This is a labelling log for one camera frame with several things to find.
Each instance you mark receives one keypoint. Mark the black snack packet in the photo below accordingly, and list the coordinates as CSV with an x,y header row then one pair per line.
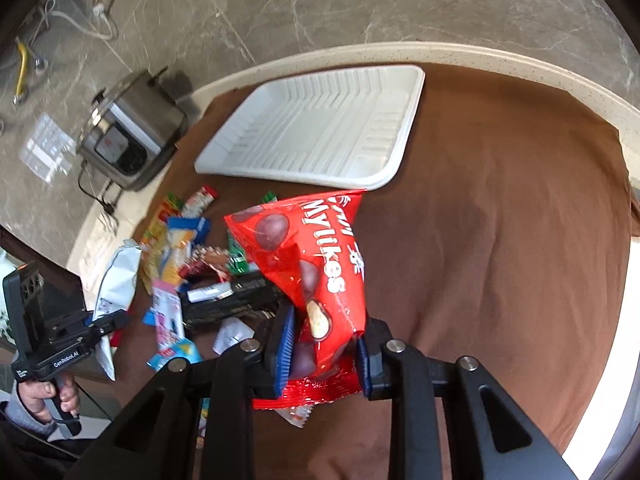
x,y
245,294

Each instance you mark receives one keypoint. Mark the small red white packet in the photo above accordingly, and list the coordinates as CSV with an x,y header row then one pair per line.
x,y
199,202

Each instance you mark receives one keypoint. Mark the blue yellow snack packet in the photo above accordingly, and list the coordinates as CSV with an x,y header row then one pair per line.
x,y
182,235

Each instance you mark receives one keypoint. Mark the green snack packet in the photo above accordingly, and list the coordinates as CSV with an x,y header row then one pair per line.
x,y
239,262

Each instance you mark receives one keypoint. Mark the pink cartoon candy packet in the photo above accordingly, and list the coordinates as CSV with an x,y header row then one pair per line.
x,y
166,308

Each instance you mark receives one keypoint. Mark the yellow gold snack packet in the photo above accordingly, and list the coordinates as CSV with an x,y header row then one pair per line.
x,y
154,235

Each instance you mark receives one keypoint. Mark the stainless steel rice cooker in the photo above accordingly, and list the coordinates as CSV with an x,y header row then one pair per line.
x,y
132,131

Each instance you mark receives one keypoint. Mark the white long snack packet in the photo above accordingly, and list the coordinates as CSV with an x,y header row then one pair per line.
x,y
119,281

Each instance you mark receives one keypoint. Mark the red chocolate snack bag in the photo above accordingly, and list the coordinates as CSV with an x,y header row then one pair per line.
x,y
306,246

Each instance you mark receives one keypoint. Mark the panda cartoon snack bag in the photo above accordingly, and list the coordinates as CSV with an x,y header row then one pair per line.
x,y
183,349

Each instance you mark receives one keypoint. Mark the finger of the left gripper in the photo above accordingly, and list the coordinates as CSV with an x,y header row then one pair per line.
x,y
107,324

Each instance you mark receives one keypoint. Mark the clear orange snack packet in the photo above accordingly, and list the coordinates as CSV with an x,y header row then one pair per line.
x,y
233,331

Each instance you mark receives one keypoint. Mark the dark red small packet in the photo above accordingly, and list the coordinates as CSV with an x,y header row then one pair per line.
x,y
206,262

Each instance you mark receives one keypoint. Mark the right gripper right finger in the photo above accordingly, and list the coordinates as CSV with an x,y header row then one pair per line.
x,y
450,416

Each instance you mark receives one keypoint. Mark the person's left hand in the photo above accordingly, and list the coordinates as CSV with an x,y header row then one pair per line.
x,y
34,394

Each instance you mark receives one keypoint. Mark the brown cloth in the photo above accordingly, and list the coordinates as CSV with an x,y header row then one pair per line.
x,y
505,235

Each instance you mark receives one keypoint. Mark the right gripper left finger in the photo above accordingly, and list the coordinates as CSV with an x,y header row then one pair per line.
x,y
196,420

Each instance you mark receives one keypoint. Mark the white plastic tray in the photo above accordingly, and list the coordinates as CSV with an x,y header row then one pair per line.
x,y
345,128

